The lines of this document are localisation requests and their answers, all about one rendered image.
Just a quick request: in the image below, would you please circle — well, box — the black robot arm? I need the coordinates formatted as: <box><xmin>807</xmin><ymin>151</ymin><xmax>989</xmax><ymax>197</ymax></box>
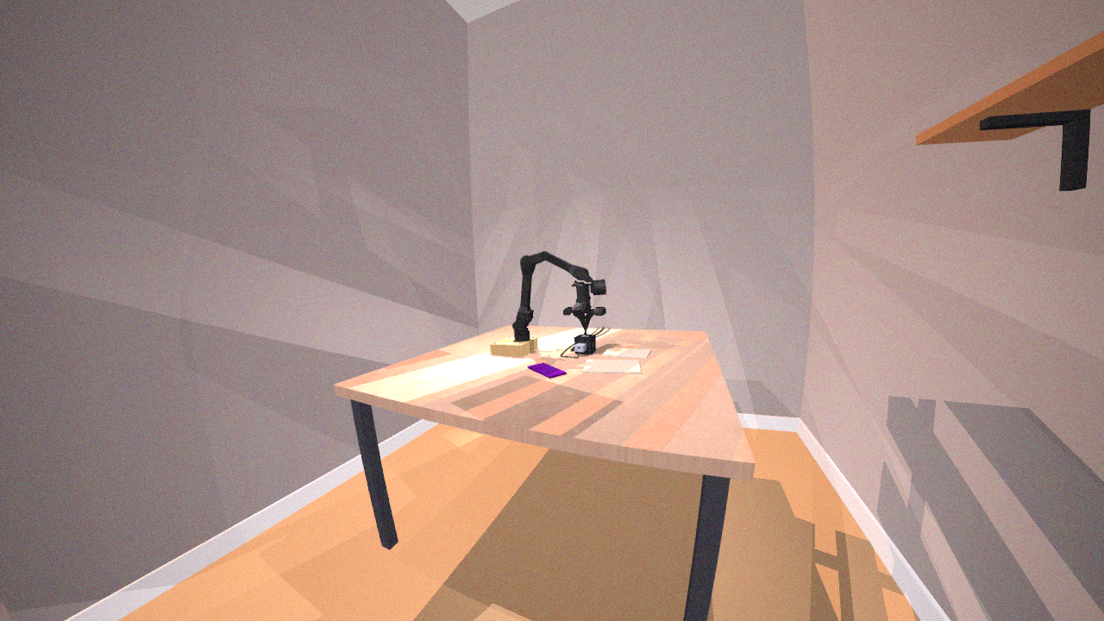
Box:
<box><xmin>512</xmin><ymin>251</ymin><xmax>606</xmax><ymax>343</ymax></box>

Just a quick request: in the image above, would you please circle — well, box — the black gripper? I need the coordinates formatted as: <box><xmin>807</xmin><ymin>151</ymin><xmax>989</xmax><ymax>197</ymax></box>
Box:
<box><xmin>563</xmin><ymin>296</ymin><xmax>606</xmax><ymax>329</ymax></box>

